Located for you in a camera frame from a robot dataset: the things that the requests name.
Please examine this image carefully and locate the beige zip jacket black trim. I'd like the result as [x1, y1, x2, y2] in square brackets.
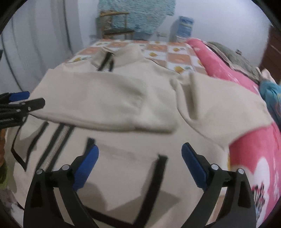
[7, 44, 273, 227]

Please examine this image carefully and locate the pink floral blanket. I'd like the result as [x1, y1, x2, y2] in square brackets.
[186, 38, 280, 227]

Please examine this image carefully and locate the white curtain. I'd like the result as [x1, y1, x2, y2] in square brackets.
[1, 1, 83, 93]

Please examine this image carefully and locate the teal blue garment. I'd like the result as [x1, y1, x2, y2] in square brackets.
[259, 80, 280, 130]

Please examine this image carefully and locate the wooden chair black seat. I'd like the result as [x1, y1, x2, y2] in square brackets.
[98, 10, 135, 39]

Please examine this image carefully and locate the brown wooden door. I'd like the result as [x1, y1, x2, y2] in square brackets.
[260, 26, 281, 84]

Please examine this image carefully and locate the teal patterned hanging cloth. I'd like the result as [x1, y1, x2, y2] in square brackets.
[98, 0, 176, 35]

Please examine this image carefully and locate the orange tile pattern bed sheet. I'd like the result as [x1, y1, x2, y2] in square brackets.
[65, 39, 207, 74]

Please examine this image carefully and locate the blue water dispenser bottle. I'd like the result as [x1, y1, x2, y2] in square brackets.
[176, 16, 194, 42]

